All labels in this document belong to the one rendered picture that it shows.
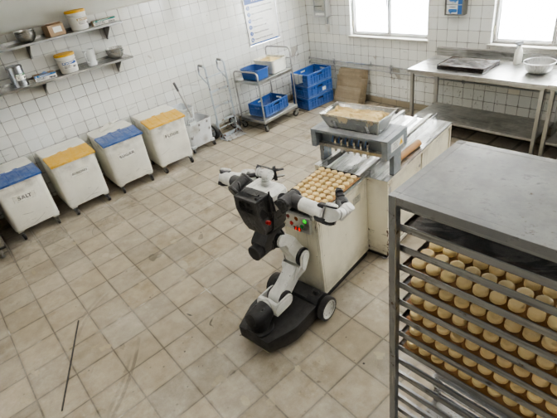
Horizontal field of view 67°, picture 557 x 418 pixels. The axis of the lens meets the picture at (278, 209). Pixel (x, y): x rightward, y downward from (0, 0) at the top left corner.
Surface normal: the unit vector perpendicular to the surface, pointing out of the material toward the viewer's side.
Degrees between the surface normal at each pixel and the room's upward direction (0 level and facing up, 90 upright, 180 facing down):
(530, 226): 0
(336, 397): 0
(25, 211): 89
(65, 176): 92
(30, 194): 92
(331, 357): 0
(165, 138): 92
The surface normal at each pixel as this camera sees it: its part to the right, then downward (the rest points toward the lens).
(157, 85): 0.65, 0.33
